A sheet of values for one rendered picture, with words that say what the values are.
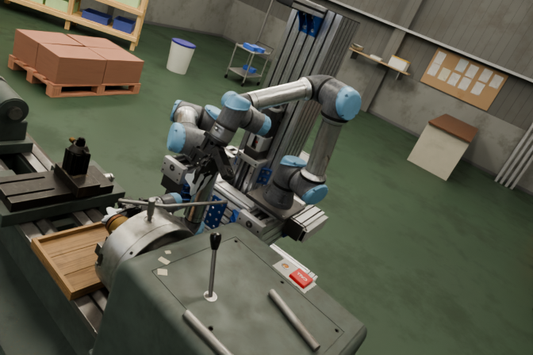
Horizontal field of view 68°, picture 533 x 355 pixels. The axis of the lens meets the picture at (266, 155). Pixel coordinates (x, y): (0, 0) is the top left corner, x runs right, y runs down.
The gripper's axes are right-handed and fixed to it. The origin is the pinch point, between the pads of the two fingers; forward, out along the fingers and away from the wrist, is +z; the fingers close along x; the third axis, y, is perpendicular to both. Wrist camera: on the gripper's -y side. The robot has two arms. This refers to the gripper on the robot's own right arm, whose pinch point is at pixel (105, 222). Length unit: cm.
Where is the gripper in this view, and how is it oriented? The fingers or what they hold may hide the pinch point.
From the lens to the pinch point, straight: 154.4
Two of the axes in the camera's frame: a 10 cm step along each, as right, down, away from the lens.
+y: -7.2, -5.0, 4.7
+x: 3.6, -8.6, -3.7
